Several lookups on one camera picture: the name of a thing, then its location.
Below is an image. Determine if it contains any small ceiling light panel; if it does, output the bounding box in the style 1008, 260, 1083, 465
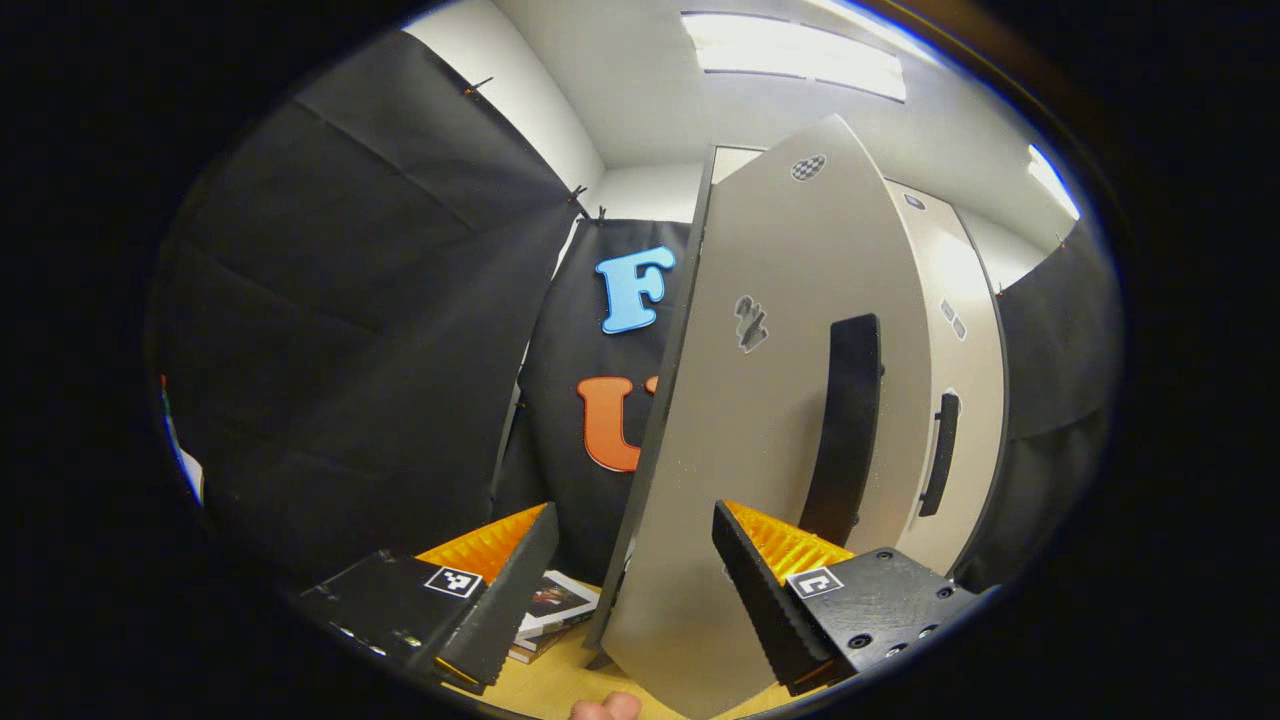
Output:
1027, 143, 1083, 223

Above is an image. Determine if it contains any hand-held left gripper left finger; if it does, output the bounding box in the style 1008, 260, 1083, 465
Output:
295, 502, 561, 693

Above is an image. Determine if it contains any white cabinet door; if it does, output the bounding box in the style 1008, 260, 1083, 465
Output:
900, 225, 1009, 579
585, 113, 936, 720

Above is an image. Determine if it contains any book with dark picture cover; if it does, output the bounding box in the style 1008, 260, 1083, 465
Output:
520, 570, 601, 639

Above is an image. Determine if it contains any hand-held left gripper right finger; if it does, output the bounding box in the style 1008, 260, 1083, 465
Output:
712, 498, 986, 698

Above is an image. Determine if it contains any brown book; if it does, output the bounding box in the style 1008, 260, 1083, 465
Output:
508, 625, 576, 664

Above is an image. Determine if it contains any black door handle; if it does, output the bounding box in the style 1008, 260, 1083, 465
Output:
797, 313, 886, 549
917, 392, 963, 519

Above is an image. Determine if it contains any large ceiling light panel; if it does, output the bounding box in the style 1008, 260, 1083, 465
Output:
680, 10, 909, 103

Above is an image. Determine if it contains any white cabinet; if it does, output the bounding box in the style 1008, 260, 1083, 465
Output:
712, 146, 1011, 591

